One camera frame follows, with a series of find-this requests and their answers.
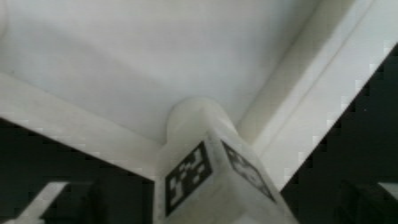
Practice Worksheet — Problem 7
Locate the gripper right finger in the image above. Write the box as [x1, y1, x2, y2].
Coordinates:
[335, 181, 398, 224]

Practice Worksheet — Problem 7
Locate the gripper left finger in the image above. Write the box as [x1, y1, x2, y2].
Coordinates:
[6, 181, 92, 224]

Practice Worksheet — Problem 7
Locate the white table leg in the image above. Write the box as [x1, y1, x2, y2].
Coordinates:
[152, 97, 298, 224]

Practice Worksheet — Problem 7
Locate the white square table top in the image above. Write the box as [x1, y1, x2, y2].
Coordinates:
[0, 0, 398, 184]

